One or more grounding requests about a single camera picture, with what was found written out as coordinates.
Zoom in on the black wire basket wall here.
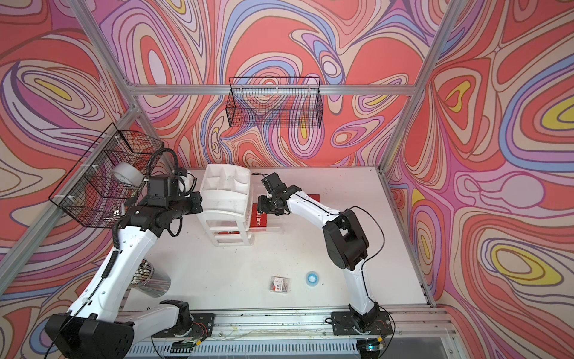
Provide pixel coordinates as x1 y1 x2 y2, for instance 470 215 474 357
49 124 164 228
226 76 324 130

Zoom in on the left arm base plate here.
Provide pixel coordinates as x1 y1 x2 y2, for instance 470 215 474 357
152 313 215 340

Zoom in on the blue tape roll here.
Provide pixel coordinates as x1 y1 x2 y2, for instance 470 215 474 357
305 272 320 287

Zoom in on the white tape roll in basket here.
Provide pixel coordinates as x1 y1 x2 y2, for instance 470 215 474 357
112 162 144 187

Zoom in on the black wire basket back wall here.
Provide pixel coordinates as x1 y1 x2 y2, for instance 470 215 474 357
226 76 324 130

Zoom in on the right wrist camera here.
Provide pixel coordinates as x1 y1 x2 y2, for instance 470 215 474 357
262 173 287 194

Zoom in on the black wire basket left wall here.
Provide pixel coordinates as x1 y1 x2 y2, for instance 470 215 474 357
49 124 164 228

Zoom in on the white plastic drawer organizer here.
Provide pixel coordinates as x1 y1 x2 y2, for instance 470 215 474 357
197 164 254 247

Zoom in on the metal cup with pens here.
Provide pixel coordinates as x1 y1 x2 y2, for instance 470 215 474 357
130 259 171 299

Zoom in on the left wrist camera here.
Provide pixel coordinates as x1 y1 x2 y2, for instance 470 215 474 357
147 168 197 198

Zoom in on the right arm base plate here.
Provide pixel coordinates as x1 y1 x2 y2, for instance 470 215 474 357
325 311 394 338

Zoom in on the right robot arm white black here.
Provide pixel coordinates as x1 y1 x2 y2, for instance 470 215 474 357
257 182 380 334

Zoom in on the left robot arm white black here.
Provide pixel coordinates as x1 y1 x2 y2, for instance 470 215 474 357
44 191 203 358

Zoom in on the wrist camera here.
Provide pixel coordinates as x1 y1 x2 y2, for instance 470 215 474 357
262 173 287 194
147 168 197 198

